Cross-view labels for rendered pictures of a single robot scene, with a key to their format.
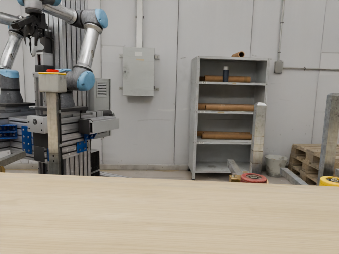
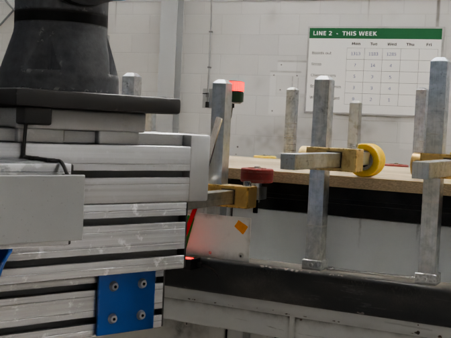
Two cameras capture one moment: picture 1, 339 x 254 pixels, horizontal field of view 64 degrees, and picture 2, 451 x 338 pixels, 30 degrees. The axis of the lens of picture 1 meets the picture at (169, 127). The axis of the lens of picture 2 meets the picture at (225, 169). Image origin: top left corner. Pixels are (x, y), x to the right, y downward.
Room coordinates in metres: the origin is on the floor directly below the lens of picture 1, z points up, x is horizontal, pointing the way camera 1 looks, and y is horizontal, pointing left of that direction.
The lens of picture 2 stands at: (2.80, 1.75, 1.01)
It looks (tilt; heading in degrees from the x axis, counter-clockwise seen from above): 3 degrees down; 204
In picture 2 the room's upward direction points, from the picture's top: 3 degrees clockwise
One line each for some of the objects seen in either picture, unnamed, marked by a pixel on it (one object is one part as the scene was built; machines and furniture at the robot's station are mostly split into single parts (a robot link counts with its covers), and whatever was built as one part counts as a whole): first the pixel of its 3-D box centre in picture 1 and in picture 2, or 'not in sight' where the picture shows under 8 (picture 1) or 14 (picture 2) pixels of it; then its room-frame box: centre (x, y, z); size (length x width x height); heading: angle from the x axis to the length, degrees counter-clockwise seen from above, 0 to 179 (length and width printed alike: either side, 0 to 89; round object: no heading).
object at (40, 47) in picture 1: (38, 47); not in sight; (1.34, 0.64, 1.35); 0.06 x 0.03 x 0.09; 154
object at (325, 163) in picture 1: (327, 160); not in sight; (0.95, -0.57, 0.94); 0.04 x 0.04 x 0.48; 87
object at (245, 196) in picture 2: not in sight; (226, 195); (1.01, 0.95, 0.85); 0.14 x 0.06 x 0.05; 87
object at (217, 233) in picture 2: not in sight; (199, 234); (1.04, 0.90, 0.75); 0.26 x 0.01 x 0.10; 87
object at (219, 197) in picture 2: not in sight; (221, 198); (1.08, 0.97, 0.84); 0.43 x 0.03 x 0.04; 177
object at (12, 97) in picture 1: (10, 95); (60, 53); (1.91, 1.11, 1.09); 0.15 x 0.15 x 0.10
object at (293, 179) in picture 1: (303, 188); not in sight; (1.02, -0.53, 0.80); 0.44 x 0.03 x 0.04; 177
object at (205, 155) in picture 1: (225, 119); not in sight; (3.57, -0.74, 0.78); 0.90 x 0.45 x 1.55; 94
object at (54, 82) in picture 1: (53, 83); not in sight; (0.99, 0.42, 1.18); 0.07 x 0.07 x 0.08; 87
